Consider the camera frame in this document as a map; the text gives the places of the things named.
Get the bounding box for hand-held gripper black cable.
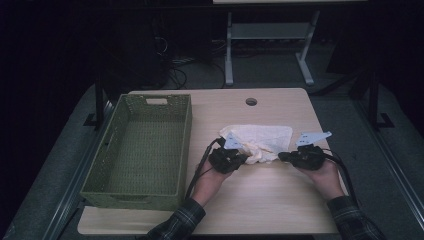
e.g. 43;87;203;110
320;148;359;206
184;137;223;201

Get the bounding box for right hand-held gripper black cable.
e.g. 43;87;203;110
320;148;359;206

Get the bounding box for black floor cables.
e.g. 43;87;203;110
168;39;228;90

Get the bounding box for left hand-held gripper black cable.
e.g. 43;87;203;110
184;137;223;201

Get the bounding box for aluminium floor rail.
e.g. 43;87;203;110
41;99;116;240
353;99;424;231

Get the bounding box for black metal stand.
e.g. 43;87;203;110
83;71;108;129
365;71;395;131

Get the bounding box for person's right hand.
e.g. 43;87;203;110
297;159;346;201

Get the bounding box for person's left hand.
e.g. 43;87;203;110
191;159;234;208

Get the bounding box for green woven basket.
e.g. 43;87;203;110
79;93;193;212

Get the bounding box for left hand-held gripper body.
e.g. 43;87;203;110
208;132;247;175

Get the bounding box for grey metal table frame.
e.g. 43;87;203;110
224;9;321;87

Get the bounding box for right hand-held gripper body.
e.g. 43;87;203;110
290;130;333;172

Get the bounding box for white cloth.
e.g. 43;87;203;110
218;124;294;165

